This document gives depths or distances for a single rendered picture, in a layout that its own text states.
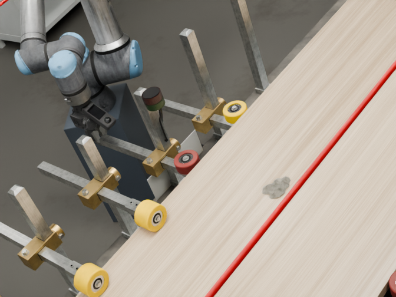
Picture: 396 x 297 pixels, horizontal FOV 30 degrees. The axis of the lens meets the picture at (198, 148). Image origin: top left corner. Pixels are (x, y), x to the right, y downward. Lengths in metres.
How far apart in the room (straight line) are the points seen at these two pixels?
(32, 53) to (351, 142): 1.09
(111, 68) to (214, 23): 1.70
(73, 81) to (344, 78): 0.87
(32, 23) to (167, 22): 2.25
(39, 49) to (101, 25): 0.47
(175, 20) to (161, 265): 2.93
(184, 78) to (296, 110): 1.95
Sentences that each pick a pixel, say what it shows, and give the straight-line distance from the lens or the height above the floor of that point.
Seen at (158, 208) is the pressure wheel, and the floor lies 0.97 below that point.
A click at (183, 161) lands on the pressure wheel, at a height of 0.90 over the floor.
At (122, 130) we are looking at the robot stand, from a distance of 3.12.
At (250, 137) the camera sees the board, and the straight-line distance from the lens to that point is 2.28.
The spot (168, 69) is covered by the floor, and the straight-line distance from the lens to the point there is 4.35.
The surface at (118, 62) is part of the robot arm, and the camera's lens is 2.99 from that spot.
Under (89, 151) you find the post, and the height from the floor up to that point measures 1.09.
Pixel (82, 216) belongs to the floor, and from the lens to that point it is 3.65.
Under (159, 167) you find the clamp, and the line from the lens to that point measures 2.38.
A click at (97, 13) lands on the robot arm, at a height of 1.03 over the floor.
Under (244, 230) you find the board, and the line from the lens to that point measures 2.02.
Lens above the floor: 2.37
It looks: 40 degrees down
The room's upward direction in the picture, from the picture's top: 21 degrees counter-clockwise
